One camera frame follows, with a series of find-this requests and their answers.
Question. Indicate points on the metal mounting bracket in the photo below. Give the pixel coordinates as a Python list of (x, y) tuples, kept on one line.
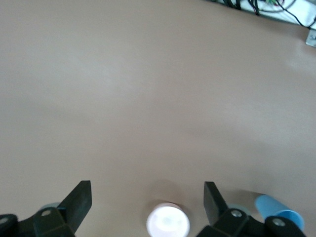
[(311, 39)]

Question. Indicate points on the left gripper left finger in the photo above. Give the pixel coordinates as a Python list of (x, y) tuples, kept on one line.
[(74, 209)]

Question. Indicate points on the blue plastic cup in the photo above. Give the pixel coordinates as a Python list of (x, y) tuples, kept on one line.
[(271, 206)]

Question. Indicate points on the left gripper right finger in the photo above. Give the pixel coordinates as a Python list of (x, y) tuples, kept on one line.
[(217, 214)]

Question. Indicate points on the brown table cover sheet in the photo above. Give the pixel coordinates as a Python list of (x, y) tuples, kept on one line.
[(148, 98)]

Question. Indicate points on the pink bowl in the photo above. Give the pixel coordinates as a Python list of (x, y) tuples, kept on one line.
[(168, 222)]

